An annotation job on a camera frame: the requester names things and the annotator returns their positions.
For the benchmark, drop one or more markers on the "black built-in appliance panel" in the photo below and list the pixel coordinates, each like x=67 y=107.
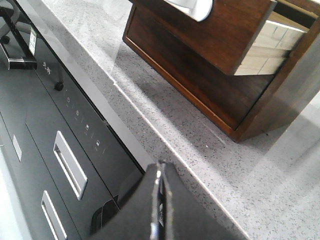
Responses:
x=30 y=121

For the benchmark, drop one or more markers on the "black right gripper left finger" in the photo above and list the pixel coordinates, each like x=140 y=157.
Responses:
x=139 y=217

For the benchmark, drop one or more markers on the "white QR code sticker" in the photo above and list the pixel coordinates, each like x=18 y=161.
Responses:
x=32 y=41

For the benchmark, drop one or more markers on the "dark wooden drawer cabinet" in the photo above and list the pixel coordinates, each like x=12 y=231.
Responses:
x=242 y=106

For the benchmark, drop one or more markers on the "silver recessed drawer handle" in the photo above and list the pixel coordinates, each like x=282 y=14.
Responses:
x=70 y=165

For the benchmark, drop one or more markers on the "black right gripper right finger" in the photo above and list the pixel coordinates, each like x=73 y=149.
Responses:
x=184 y=218

